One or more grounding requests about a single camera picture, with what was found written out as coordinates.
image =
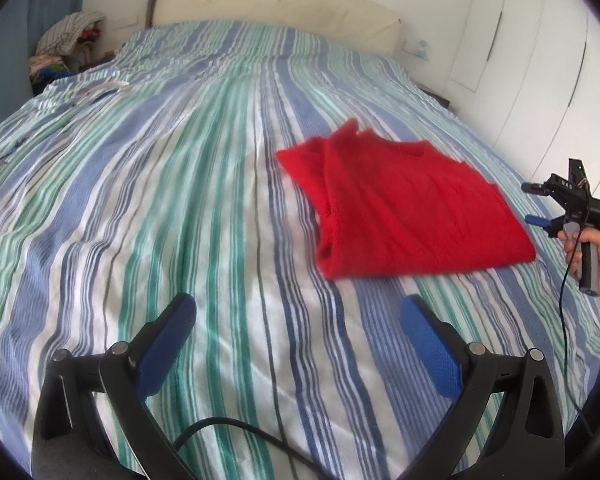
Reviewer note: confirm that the white wall socket plate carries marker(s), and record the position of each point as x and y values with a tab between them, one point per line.
411	46

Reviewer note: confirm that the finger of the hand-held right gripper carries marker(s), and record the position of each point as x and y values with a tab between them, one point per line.
534	187
540	221

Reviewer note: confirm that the pile of mixed clothes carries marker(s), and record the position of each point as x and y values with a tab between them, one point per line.
67	40

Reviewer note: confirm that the beige padded headboard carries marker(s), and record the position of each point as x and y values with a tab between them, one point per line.
280	7

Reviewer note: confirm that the small blue plug-in device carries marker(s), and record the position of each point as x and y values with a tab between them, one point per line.
422	48

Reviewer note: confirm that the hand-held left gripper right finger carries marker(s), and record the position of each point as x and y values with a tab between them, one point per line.
430	345

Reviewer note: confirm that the blue green striped bedspread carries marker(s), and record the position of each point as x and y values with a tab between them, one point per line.
155	210

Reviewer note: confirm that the blue curtain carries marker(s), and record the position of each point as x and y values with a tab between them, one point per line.
25	35

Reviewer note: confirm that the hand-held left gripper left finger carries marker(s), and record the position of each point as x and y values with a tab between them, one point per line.
167	345

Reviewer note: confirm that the red shirt with white print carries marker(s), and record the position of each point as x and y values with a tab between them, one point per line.
405	210

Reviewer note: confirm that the white wardrobe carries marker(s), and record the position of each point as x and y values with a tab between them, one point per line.
530	60

